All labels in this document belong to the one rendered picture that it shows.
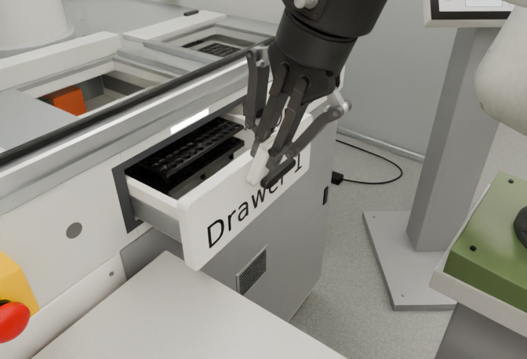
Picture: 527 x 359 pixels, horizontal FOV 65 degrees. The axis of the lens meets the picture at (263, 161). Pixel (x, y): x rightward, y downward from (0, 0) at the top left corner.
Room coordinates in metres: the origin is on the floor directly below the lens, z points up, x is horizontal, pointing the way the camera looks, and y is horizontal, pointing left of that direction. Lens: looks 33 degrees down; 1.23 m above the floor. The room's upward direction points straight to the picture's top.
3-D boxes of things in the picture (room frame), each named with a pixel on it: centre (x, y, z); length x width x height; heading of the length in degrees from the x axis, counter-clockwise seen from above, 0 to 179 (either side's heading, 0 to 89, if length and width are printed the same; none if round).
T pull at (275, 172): (0.47, -0.01, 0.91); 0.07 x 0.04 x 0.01; 145
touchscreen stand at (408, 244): (1.18, -0.68, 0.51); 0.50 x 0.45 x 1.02; 1
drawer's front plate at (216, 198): (0.49, 0.01, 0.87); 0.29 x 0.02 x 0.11; 145
